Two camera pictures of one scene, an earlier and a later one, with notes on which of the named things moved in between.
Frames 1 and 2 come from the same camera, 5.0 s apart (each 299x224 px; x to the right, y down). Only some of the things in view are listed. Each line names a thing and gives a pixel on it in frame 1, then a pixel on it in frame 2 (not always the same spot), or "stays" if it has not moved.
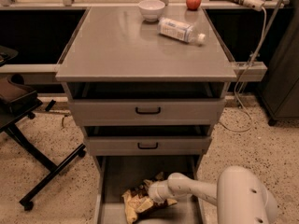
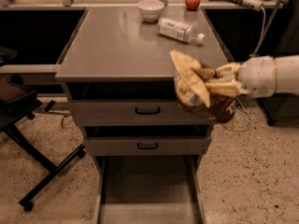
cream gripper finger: x=145 y=205 -> x=229 y=88
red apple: x=193 y=2 stays
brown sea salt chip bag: x=137 y=201 -> x=192 y=93
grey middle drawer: x=149 y=146 stays
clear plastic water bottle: x=179 y=31 stays
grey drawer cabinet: x=148 y=84 stays
